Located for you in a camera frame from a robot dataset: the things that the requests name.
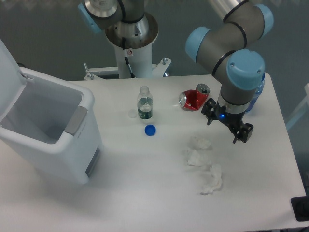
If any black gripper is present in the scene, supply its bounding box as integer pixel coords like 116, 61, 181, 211
201, 98, 254, 144

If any white trash can with lid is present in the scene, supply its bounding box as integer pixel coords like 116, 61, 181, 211
0, 44, 102, 184

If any crushed red soda can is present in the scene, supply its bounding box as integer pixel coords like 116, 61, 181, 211
179, 83, 211, 111

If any blue bottle cap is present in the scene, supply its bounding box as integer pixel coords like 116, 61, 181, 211
144, 124, 156, 136

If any blue drink bottle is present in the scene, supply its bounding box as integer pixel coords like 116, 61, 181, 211
246, 73, 265, 112

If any upper crumpled white tissue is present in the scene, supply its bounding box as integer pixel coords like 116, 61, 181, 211
189, 136, 211, 150

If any crumpled white tissue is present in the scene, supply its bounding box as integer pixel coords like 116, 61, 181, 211
189, 136, 211, 150
184, 149, 212, 167
200, 164, 223, 195

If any middle crumpled white tissue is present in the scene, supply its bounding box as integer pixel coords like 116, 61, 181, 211
184, 149, 212, 167

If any lower crumpled white tissue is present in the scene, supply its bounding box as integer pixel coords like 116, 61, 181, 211
200, 164, 223, 195

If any clear bottle with green label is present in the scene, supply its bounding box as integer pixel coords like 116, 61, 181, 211
137, 86, 153, 120

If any black device at table corner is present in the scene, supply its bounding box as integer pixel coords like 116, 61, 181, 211
290, 196, 309, 222

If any white frame at right edge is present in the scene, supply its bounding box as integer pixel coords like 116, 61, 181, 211
285, 83, 309, 131

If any white metal base frame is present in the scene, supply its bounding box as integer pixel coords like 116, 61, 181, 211
84, 58, 172, 80

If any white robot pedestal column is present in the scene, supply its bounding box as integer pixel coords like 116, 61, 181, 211
105, 13, 158, 79

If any black cable on pedestal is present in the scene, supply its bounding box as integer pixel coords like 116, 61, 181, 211
121, 36, 136, 79

